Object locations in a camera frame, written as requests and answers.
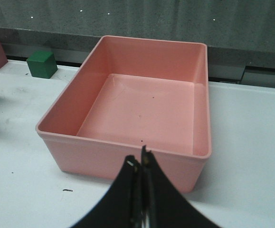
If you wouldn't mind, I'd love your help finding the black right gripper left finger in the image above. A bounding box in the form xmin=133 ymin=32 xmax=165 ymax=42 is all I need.
xmin=72 ymin=155 xmax=142 ymax=228

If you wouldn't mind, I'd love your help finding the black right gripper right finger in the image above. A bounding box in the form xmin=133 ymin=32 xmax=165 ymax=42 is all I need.
xmin=141 ymin=145 xmax=219 ymax=228

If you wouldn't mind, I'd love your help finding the pink plastic bin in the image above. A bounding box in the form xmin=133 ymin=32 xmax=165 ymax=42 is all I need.
xmin=36 ymin=36 xmax=212 ymax=192

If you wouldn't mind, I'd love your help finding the green cube block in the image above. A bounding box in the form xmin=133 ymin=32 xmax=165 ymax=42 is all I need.
xmin=26 ymin=51 xmax=57 ymax=79

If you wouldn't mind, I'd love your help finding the dark stone counter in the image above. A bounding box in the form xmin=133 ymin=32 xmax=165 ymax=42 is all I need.
xmin=0 ymin=0 xmax=275 ymax=88

